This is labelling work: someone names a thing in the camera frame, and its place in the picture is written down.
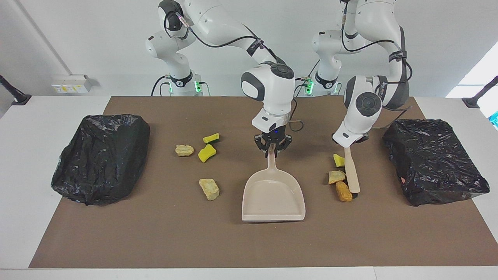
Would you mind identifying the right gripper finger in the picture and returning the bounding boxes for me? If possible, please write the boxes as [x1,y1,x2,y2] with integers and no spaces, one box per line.
[275,135,293,156]
[255,134,272,158]

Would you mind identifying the beige hand brush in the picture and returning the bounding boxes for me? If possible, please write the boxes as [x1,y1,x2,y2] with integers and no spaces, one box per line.
[344,146,361,199]

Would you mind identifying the beige plastic dustpan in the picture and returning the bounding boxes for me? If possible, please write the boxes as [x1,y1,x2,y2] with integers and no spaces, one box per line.
[242,144,306,222]

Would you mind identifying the orange-brown sponge lump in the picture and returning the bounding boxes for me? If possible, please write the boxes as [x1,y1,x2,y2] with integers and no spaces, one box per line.
[335,181,353,202]

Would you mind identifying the curved yellow sponge piece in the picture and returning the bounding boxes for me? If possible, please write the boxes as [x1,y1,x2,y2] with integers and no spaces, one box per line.
[198,144,217,163]

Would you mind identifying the large beige sponge chunk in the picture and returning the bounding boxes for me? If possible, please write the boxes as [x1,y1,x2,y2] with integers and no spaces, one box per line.
[199,178,220,201]

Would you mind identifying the black bag-lined bin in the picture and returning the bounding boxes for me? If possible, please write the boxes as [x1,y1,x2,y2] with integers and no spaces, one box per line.
[51,114,151,206]
[382,119,490,207]

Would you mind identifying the brown table mat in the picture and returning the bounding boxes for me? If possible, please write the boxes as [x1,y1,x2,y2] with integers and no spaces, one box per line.
[29,96,498,269]

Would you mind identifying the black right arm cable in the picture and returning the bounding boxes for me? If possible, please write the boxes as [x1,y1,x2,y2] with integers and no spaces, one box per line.
[171,10,305,133]

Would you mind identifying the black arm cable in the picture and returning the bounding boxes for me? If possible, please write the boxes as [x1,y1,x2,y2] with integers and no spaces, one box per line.
[171,10,305,133]
[340,0,414,129]

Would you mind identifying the black base cable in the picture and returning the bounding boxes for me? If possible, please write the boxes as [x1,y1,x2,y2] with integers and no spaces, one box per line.
[151,76,172,96]
[294,58,321,97]

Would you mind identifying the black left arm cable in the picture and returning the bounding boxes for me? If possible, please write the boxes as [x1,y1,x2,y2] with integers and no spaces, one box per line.
[340,0,414,129]

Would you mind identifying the white wall socket box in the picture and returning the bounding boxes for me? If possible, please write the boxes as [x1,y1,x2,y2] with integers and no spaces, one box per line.
[52,75,93,94]

